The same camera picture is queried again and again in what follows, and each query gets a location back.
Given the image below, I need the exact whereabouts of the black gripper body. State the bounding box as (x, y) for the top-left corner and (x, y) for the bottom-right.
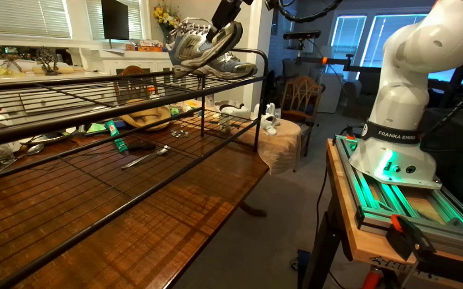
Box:
(209, 0), (246, 31)

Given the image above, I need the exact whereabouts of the grey blue running shoe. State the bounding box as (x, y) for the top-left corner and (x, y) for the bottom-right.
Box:
(185, 51), (259, 83)
(167, 19), (245, 71)

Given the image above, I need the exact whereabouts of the black metal shoe rack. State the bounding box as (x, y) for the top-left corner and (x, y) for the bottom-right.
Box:
(0, 47), (270, 289)

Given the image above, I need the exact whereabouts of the yellow flower bouquet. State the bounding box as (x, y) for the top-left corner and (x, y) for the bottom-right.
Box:
(151, 3), (183, 29)

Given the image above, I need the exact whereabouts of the dark wooden dining chair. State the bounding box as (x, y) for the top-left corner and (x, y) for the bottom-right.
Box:
(114, 64), (155, 106)

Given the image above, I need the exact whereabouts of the black flat screen television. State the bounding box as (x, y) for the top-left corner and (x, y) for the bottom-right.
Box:
(100, 0), (132, 42)

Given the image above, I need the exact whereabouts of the ornate wooden chair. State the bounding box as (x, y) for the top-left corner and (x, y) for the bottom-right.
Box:
(278, 74), (325, 161)

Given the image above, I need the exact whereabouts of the black tripod boom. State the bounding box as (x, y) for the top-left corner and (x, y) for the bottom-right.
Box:
(294, 51), (365, 74)

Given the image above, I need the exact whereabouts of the glass window pane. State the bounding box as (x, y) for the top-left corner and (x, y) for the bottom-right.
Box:
(330, 14), (368, 61)
(364, 13), (431, 69)

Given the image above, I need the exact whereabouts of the metal spoon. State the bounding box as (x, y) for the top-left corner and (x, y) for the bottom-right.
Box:
(119, 143), (172, 172)

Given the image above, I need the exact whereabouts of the tan towel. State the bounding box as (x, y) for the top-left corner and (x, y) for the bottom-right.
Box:
(177, 109), (307, 177)

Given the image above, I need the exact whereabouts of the green plastic stick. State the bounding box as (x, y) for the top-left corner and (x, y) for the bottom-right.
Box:
(103, 119), (130, 156)

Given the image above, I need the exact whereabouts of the white window blind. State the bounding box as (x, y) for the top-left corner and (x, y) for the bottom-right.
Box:
(0, 0), (74, 37)

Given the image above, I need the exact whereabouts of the wooden workbench top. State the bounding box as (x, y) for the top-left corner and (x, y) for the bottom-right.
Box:
(325, 136), (421, 268)

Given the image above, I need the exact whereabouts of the black workbench leg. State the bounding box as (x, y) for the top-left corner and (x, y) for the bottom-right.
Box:
(301, 206), (354, 289)

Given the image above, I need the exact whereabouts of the black orange bar clamp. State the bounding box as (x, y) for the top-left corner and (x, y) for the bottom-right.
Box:
(383, 214), (437, 265)

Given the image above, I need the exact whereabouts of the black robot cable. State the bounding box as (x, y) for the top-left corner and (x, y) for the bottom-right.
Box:
(265, 0), (346, 24)

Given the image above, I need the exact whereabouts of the black stereo camera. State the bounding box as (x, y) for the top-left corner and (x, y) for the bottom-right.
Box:
(283, 29), (323, 42)

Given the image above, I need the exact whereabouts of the white wall shelf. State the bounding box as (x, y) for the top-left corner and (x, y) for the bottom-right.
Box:
(0, 31), (175, 77)

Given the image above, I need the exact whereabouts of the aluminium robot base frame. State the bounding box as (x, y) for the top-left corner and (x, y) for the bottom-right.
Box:
(333, 133), (463, 254)

